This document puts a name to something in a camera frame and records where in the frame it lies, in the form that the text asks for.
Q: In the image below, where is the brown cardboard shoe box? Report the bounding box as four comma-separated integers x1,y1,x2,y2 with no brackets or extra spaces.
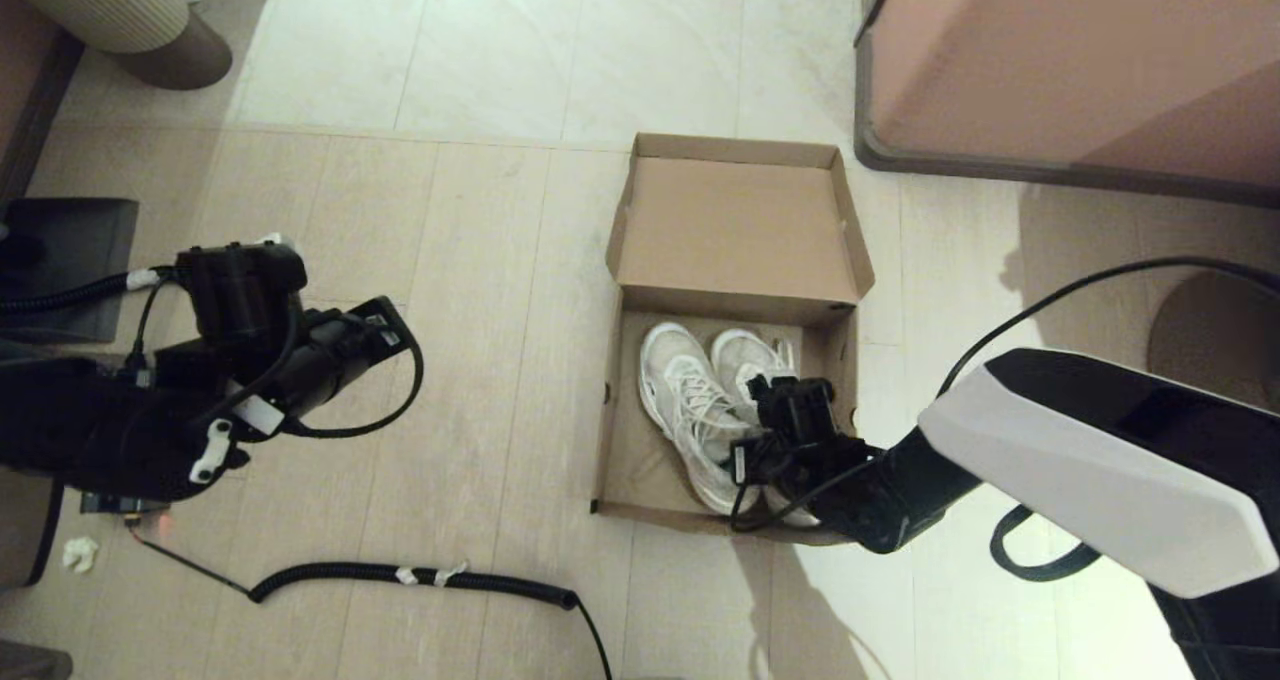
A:
592,132,877,547

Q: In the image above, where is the dark grey metal plate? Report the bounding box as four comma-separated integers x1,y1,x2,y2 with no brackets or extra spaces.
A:
0,198,141,346

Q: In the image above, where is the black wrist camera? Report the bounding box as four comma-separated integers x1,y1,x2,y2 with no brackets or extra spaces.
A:
345,297,409,356
730,438,767,488

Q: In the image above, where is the round brown floor base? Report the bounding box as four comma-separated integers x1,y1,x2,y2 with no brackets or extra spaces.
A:
1147,268,1280,413

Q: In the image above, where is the black corrugated cable white tape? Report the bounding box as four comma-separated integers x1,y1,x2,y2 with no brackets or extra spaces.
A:
248,560,613,680

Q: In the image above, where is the black corrugated hose taped end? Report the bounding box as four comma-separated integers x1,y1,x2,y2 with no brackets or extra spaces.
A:
0,266,189,319

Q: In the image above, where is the pink cabinet dark base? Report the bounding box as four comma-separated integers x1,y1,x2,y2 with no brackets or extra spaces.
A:
853,0,1280,209

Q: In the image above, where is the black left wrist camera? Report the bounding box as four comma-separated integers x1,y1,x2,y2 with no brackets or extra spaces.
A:
345,297,409,356

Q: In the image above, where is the dark rounded panel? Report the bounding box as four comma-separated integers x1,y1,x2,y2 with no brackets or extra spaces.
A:
0,480,63,589

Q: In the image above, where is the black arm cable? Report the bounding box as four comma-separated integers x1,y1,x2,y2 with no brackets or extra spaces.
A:
285,305,427,439
938,255,1280,583

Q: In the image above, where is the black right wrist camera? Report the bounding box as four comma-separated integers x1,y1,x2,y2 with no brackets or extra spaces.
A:
730,438,767,488

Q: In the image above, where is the dark grey curved object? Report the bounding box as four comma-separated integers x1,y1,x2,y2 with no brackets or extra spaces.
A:
0,640,76,680

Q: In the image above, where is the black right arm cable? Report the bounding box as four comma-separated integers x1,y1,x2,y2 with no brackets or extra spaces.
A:
938,255,1280,583

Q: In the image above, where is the beige ribbed bin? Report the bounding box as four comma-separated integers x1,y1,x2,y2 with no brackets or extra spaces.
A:
0,0,236,93

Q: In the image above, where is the grey power adapter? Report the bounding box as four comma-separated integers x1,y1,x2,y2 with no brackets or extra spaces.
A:
80,490,173,518

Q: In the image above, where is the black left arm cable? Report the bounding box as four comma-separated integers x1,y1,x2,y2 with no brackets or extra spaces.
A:
285,305,427,439

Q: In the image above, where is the white lace-up sneaker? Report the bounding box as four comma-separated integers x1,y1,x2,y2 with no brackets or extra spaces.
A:
638,322,761,517
710,328,823,529

